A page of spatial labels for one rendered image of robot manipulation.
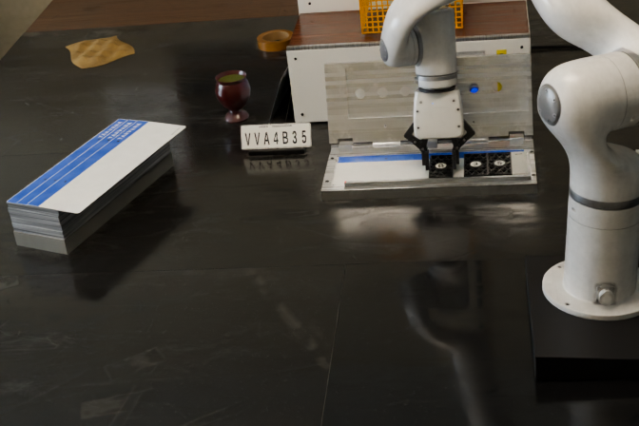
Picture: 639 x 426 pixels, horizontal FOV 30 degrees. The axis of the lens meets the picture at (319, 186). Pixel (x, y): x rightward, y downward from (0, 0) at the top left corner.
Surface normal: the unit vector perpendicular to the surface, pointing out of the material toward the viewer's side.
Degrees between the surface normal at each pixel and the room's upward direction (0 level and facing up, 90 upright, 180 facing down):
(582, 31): 109
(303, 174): 0
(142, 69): 0
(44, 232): 90
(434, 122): 77
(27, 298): 0
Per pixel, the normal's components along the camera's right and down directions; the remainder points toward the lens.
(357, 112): -0.14, 0.22
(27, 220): -0.44, 0.46
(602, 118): 0.43, 0.43
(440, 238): -0.11, -0.88
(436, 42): 0.14, 0.23
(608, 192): -0.23, 0.44
